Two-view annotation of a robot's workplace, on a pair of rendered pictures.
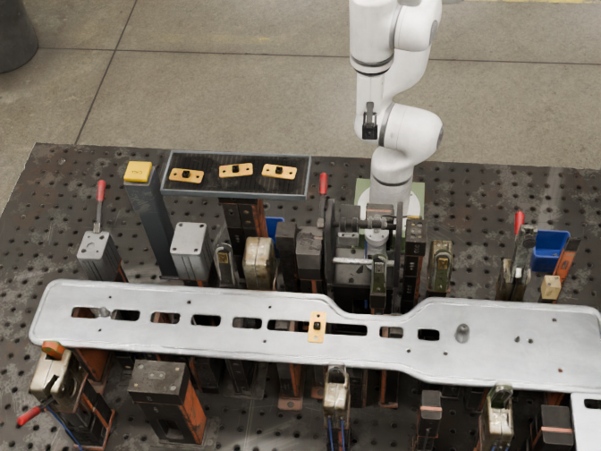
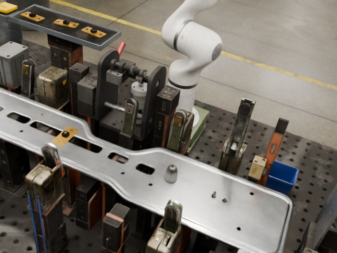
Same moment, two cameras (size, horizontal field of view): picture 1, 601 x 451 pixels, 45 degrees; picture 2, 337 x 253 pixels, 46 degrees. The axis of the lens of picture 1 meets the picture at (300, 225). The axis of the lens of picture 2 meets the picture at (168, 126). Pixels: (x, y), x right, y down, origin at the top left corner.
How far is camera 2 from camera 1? 0.86 m
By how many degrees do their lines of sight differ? 15
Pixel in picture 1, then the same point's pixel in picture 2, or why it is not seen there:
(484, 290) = not seen: hidden behind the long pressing
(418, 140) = (199, 44)
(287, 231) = (79, 68)
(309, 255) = (86, 87)
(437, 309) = (162, 156)
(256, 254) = (49, 75)
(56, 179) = not seen: outside the picture
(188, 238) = (9, 49)
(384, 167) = (174, 69)
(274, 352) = (22, 139)
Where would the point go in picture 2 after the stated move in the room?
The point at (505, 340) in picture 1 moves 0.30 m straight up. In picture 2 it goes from (204, 193) to (227, 100)
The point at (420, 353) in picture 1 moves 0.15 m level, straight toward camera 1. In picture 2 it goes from (131, 177) to (95, 214)
